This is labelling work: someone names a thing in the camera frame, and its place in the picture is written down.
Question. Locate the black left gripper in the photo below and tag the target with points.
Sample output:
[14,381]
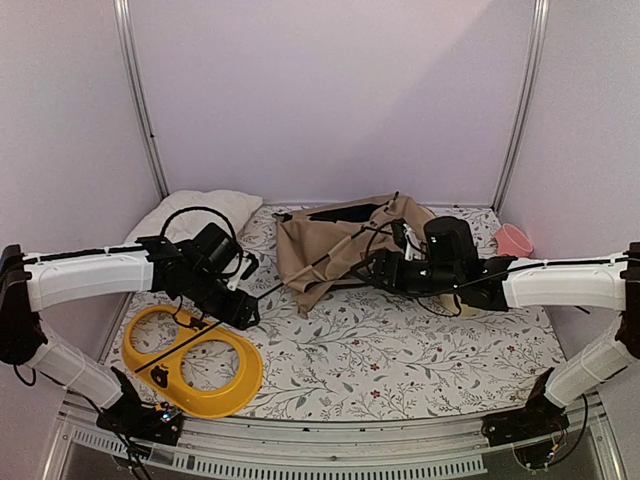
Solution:
[238,313]

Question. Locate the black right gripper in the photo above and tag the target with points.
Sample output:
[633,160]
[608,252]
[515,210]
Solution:
[382,259]

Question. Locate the black tent pole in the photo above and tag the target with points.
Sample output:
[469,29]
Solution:
[212,327]

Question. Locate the beige fabric pet tent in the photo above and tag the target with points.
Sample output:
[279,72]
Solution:
[317,247]

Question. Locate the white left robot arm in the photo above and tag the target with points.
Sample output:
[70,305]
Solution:
[205,270]

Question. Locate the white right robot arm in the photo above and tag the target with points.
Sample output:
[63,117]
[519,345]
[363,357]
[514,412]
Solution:
[446,262]

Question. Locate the white fluffy cushion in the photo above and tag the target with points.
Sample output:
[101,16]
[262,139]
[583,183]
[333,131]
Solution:
[237,207]

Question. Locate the yellow double bowl holder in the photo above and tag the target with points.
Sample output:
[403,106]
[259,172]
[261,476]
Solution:
[206,372]

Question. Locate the pink plastic bowl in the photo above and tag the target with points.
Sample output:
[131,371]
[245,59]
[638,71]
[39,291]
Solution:
[511,241]

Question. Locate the floral patterned table mat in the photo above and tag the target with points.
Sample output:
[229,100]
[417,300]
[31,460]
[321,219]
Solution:
[364,355]

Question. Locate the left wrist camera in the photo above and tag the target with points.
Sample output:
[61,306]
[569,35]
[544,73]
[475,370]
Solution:
[247,266]

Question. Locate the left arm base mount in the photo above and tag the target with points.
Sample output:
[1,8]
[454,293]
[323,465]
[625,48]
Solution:
[130,417]

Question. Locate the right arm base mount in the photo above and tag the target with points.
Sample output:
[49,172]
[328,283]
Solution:
[538,417]

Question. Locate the aluminium front rail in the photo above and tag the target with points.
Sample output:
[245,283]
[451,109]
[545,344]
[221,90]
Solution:
[249,448]

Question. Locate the right aluminium frame post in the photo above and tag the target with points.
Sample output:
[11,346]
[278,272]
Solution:
[533,58]

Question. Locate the aluminium frame post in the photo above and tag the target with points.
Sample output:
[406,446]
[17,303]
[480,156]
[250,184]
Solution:
[125,31]
[533,58]

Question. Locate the left aluminium frame post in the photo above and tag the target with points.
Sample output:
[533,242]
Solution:
[125,31]

